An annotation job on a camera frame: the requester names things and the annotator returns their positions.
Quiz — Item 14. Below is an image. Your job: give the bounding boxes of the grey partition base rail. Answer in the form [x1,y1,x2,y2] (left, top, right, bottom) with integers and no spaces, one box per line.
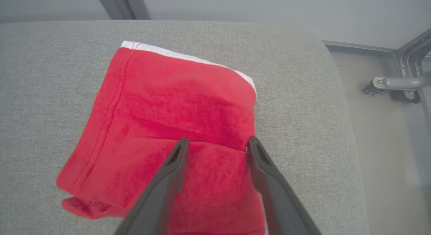
[322,40,398,56]

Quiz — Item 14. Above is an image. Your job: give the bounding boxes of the grey fabric sofa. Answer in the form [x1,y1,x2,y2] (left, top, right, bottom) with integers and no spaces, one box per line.
[0,20,369,235]

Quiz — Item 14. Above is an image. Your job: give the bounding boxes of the grey slotted partition post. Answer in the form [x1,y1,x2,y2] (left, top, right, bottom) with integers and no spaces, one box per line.
[94,0,150,20]

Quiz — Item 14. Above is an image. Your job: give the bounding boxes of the grey partition foot with casters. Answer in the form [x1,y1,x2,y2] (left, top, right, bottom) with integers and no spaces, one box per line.
[364,72,431,104]

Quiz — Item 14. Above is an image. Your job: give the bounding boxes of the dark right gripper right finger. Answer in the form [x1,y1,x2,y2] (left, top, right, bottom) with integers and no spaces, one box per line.
[247,136,322,235]

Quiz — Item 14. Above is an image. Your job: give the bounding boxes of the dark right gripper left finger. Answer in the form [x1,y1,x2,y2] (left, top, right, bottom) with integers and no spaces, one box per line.
[114,138,190,235]

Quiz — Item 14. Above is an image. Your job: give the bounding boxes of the red shorts with white stripe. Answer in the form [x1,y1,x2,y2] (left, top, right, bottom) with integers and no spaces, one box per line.
[56,41,266,235]

